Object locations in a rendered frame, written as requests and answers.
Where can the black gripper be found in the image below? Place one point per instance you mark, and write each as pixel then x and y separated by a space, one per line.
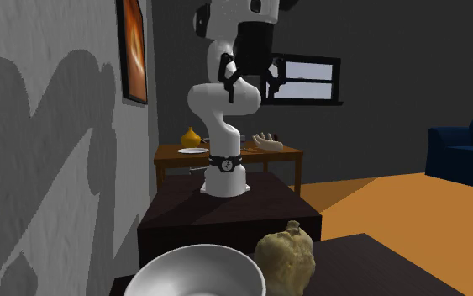
pixel 255 47

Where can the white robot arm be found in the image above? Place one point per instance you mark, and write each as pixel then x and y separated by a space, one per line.
pixel 223 135

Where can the black framed window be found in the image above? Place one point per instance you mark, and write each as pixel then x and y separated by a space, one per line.
pixel 314 78

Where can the beige hand figure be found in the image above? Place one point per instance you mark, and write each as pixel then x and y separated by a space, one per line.
pixel 269 143

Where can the yellow vase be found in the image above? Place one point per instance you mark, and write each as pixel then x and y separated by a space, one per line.
pixel 190 138

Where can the white plate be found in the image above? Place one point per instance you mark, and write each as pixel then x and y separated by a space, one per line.
pixel 193 151

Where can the brown wooden table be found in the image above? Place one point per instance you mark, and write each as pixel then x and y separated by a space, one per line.
pixel 178 158

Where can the dark brown robot stand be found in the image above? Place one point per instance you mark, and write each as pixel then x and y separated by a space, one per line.
pixel 228 219

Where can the yellowish lumpy sack figure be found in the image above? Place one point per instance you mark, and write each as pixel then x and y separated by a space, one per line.
pixel 285 260

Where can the white bowl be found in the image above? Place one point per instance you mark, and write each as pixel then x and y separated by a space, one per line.
pixel 187 272

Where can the dark blue sofa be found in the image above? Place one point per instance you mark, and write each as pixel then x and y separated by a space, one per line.
pixel 461 151

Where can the orange framed wall picture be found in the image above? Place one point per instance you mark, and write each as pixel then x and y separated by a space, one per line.
pixel 133 49

